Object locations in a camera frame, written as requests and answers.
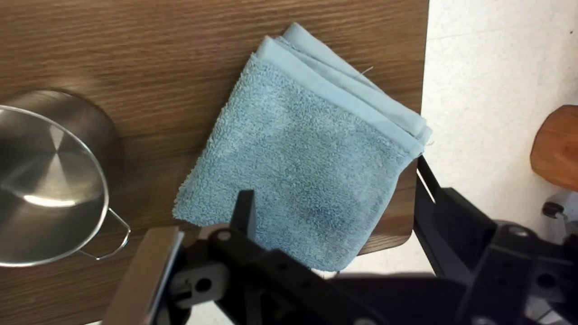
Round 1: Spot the light blue towel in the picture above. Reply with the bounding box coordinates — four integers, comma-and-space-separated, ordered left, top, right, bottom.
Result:
172, 22, 435, 275

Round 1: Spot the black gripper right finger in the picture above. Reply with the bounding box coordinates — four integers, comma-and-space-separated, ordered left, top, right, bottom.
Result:
412, 154, 500, 286

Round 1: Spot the small stainless steel pot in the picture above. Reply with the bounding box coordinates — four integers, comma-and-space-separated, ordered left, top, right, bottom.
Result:
0, 87, 134, 272

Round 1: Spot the grey chair base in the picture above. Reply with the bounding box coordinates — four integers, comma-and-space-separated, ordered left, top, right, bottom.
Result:
540, 201, 578, 244

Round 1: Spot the brown wooden chair seat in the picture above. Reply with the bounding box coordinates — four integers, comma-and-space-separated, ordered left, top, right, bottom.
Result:
527, 104, 578, 194

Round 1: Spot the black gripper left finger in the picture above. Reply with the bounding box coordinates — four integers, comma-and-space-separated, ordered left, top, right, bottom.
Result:
206, 188, 285, 261

